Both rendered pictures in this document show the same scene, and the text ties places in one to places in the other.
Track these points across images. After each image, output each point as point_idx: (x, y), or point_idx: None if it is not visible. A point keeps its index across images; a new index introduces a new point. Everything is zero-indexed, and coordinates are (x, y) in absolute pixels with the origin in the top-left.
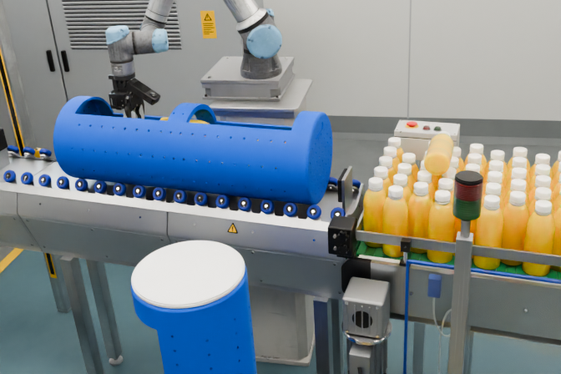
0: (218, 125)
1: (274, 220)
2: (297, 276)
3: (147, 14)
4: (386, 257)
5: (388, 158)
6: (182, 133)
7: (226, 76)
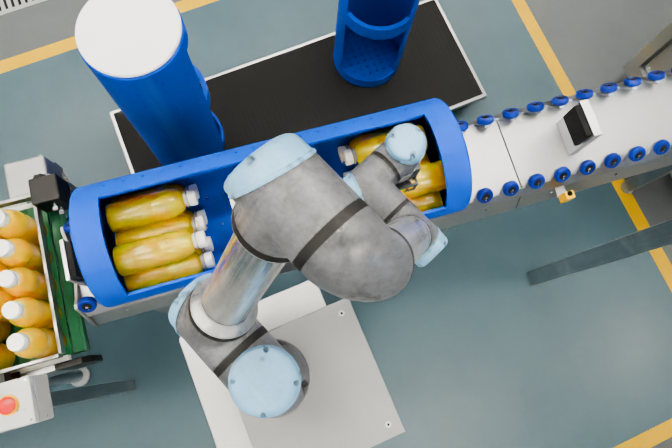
0: (203, 168)
1: None
2: None
3: (413, 216)
4: None
5: (2, 281)
6: (250, 148)
7: (317, 332)
